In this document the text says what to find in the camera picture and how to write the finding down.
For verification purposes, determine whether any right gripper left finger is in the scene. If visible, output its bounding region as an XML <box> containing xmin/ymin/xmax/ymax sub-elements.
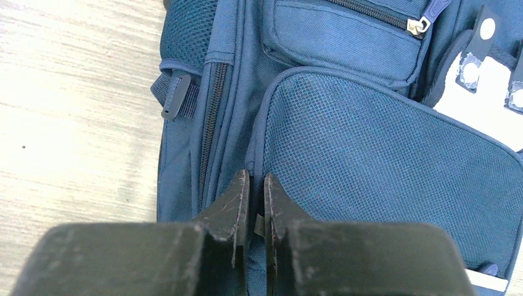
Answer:
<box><xmin>12</xmin><ymin>170</ymin><xmax>250</xmax><ymax>295</ymax></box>

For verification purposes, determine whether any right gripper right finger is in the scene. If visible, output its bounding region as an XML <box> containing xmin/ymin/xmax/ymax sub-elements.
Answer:
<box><xmin>264</xmin><ymin>174</ymin><xmax>475</xmax><ymax>295</ymax></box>

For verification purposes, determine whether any navy blue student backpack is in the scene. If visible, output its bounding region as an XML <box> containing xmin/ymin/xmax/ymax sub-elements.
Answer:
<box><xmin>151</xmin><ymin>1</ymin><xmax>522</xmax><ymax>284</ymax></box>

